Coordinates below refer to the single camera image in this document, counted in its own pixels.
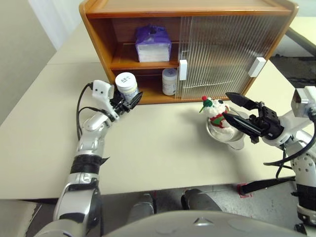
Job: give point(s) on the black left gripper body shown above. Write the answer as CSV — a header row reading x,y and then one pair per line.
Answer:
x,y
121,106

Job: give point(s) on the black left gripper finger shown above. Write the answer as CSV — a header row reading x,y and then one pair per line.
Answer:
x,y
117,93
134,100

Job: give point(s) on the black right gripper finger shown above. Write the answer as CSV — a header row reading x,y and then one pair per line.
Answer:
x,y
242,100
240,123

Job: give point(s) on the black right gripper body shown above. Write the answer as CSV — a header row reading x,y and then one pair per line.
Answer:
x,y
269,121

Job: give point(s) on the white jar with blue label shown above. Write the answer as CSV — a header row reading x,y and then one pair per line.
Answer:
x,y
169,84
126,82

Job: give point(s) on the white plush dog toy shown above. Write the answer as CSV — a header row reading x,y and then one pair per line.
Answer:
x,y
217,108

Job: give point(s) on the purple tissue pack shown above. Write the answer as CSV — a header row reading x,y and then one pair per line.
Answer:
x,y
153,49

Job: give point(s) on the ribbed glass sliding door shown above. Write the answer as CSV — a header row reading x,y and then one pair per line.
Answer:
x,y
272,34
184,37

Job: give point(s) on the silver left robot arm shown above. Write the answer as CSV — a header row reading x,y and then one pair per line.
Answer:
x,y
91,140

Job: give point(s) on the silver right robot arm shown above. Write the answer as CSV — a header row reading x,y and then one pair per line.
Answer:
x,y
303,168

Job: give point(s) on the wooden shelf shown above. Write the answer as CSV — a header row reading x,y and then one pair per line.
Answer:
x,y
143,65

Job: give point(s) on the wooden cabinet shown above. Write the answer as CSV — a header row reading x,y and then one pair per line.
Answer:
x,y
96,37

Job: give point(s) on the metal bowl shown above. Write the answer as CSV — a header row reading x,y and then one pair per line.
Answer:
x,y
234,142

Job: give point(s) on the black table leg bar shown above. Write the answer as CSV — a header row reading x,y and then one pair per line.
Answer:
x,y
266,185

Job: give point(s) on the red floor tape mark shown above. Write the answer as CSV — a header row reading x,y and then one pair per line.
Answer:
x,y
243,195

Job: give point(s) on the grey robot torso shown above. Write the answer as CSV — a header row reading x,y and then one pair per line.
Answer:
x,y
202,224

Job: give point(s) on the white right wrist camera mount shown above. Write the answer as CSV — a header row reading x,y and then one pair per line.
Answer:
x,y
302,103

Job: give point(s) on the grey metal table frame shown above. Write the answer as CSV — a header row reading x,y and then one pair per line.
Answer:
x,y
303,42

